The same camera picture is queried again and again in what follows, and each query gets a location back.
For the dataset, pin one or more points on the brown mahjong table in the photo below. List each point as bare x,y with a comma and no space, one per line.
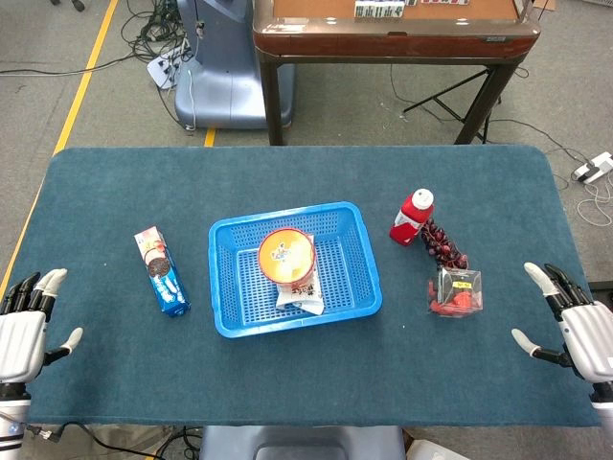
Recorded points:
392,40

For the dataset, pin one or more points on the dark red grape bunch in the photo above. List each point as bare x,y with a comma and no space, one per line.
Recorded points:
440,246

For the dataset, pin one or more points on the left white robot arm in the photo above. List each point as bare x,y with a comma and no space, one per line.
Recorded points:
12,417

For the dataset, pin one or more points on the red instant noodle cup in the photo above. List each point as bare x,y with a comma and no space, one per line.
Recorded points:
286,254

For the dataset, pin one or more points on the red bottle white cap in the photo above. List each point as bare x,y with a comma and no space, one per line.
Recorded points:
409,223

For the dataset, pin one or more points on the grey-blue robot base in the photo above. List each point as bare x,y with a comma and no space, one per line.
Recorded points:
297,443

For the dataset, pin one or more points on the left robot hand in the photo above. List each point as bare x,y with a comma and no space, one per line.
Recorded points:
21,342

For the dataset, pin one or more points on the clear box red candies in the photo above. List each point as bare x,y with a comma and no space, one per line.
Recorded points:
457,297

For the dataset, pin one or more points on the teal felt table cloth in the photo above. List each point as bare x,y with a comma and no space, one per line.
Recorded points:
297,378

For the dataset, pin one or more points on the blue plastic mesh basket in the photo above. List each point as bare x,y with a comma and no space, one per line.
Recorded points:
345,287

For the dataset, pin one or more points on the row of red-printed mahjong tiles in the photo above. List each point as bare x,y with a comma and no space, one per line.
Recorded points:
438,2

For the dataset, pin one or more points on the white power strip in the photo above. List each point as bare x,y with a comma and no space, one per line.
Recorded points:
596,167
160,69

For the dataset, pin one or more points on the row of dark-printed mahjong tiles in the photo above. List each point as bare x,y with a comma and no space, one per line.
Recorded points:
378,9

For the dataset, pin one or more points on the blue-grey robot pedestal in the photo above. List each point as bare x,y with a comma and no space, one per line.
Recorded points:
220,86

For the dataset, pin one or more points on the white snack packet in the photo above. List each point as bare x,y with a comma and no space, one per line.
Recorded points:
301,297

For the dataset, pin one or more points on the blue cookie box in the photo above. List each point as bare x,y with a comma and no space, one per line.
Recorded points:
165,280

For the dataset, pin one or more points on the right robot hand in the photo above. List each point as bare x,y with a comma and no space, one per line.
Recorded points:
591,338

